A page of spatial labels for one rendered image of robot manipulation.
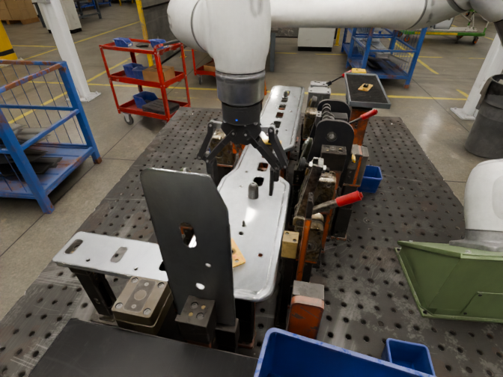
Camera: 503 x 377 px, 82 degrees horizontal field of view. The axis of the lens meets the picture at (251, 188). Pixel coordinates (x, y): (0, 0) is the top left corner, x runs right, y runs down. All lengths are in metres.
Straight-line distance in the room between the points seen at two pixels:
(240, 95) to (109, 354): 0.49
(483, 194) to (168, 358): 0.95
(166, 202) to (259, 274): 0.33
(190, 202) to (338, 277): 0.78
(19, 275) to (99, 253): 1.63
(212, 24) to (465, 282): 0.86
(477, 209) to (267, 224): 0.65
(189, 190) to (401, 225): 1.08
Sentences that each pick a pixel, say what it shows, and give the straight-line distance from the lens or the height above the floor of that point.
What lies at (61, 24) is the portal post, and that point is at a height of 0.98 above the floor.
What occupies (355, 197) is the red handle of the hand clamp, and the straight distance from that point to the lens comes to 0.67.
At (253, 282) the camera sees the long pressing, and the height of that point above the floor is 1.00.
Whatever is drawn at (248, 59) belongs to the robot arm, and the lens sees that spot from 0.52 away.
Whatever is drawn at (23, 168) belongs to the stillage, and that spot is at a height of 0.43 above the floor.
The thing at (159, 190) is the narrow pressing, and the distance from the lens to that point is 0.39.
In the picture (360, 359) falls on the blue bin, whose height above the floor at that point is 1.16.
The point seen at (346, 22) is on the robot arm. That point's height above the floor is 1.44.
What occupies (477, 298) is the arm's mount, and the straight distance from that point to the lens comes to 1.05.
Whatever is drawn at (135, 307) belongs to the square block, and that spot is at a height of 1.06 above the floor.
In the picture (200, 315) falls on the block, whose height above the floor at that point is 1.07.
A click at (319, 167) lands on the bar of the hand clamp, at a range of 0.61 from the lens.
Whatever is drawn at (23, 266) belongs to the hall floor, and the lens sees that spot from 2.44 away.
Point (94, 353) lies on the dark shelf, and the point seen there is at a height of 1.03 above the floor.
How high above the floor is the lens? 1.53
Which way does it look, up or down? 37 degrees down
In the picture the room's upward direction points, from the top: straight up
